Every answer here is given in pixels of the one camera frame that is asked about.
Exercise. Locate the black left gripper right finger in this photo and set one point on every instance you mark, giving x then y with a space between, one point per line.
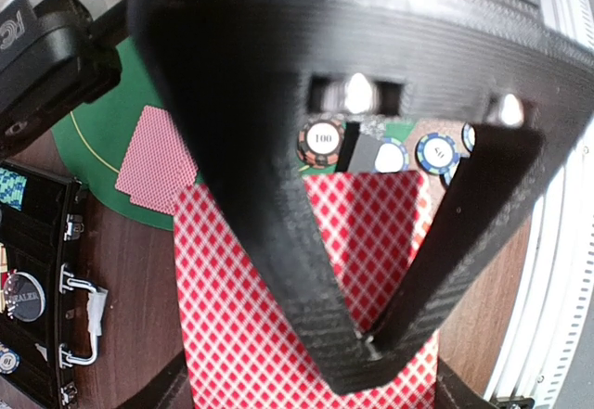
451 392

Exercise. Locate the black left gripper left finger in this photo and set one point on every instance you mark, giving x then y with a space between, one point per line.
169 389

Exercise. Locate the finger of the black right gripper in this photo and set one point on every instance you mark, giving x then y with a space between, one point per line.
256 85

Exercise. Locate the red-backed card deck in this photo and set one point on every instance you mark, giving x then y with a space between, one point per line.
292 295

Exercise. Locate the blue tan chips mat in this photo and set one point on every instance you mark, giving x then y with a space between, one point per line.
392 156

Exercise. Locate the black orange chips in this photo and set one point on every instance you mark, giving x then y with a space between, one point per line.
319 143

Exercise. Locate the dealt red card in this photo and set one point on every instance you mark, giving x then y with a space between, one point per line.
157 163

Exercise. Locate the blue tan chip row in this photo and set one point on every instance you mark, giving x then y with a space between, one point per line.
9 360

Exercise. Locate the clear acrylic dealer button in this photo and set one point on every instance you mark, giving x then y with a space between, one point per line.
24 297

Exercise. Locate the black poker set case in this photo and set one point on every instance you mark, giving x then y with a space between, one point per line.
50 317

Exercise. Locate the green round poker mat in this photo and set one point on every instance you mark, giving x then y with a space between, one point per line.
92 140

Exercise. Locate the teal chip row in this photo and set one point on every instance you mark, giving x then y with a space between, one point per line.
12 187

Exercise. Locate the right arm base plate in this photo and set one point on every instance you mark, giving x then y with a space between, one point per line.
514 403

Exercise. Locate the aluminium front rail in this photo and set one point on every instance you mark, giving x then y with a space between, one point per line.
550 311

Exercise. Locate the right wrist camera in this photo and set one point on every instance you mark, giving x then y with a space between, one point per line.
54 57

